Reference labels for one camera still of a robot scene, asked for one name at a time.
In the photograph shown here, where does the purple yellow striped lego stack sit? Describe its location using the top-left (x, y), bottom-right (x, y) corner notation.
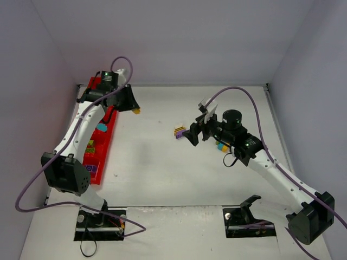
top-left (173, 126), bottom-right (187, 139)

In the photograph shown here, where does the teal oval lego piece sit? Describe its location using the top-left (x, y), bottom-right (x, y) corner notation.
top-left (96, 123), bottom-right (108, 132)

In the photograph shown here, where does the long lime green lego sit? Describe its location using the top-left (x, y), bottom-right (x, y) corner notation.
top-left (85, 147), bottom-right (95, 153)

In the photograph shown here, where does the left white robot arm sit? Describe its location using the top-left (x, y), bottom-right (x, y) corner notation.
top-left (41, 69), bottom-right (140, 214)

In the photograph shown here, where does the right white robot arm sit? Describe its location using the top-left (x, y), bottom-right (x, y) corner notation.
top-left (183, 109), bottom-right (335, 245)

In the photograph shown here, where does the yellow blue green lego stack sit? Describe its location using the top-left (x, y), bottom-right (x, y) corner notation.
top-left (215, 141), bottom-right (229, 153)

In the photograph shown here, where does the red divided plastic bin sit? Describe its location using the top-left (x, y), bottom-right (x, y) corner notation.
top-left (81, 76), bottom-right (120, 187)

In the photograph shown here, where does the purple lego in bin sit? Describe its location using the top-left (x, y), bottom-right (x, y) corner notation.
top-left (85, 165), bottom-right (98, 174)

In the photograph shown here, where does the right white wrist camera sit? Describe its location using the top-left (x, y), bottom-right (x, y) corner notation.
top-left (198, 98), bottom-right (218, 124)

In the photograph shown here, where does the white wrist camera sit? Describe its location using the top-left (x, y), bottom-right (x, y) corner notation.
top-left (198, 98), bottom-right (218, 124)
top-left (115, 68), bottom-right (129, 86)

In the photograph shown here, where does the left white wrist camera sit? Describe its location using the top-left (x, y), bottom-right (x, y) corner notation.
top-left (115, 68), bottom-right (129, 86)

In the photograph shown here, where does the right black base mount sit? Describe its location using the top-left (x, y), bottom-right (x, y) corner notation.
top-left (222, 195), bottom-right (277, 238)

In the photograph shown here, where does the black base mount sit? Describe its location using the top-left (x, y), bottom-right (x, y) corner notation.
top-left (74, 210), bottom-right (125, 242)
top-left (222, 195), bottom-right (277, 238)

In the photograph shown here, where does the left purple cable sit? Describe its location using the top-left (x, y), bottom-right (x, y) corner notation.
top-left (15, 56), bottom-right (147, 238)

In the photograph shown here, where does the purple cable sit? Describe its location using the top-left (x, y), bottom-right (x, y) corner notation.
top-left (15, 56), bottom-right (147, 238)
top-left (205, 86), bottom-right (347, 260)

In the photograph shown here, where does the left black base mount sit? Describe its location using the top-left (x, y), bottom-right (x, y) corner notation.
top-left (74, 210), bottom-right (125, 242)

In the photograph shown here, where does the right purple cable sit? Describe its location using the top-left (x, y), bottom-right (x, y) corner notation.
top-left (205, 86), bottom-right (347, 260)

